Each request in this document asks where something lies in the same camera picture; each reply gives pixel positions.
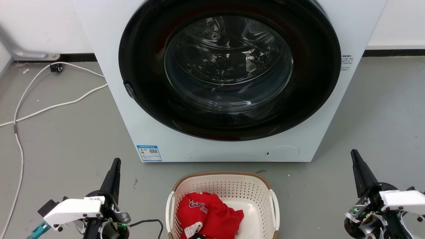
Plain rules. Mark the red jersey garment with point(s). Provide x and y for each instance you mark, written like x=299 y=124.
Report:
x=209 y=215

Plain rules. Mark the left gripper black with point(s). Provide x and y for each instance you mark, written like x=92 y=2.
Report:
x=109 y=212

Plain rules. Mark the white front-load washing machine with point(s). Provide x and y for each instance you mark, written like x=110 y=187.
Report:
x=109 y=39

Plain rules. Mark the white perforated laundry basket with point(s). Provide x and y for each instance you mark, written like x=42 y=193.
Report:
x=229 y=186

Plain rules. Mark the round white filter cover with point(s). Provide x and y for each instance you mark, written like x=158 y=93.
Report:
x=282 y=153

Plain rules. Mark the blue energy label sticker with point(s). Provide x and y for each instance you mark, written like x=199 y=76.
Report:
x=149 y=153

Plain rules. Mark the round black washer door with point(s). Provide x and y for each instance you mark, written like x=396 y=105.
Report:
x=312 y=83

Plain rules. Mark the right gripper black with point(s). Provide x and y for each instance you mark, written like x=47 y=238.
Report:
x=365 y=215

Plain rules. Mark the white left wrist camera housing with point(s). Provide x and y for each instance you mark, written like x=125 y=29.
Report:
x=73 y=210

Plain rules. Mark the small text sticker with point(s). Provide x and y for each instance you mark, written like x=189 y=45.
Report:
x=345 y=62

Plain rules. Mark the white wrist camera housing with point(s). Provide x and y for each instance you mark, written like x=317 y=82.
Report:
x=73 y=210
x=405 y=200

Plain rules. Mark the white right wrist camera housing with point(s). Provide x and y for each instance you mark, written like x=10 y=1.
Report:
x=405 y=200

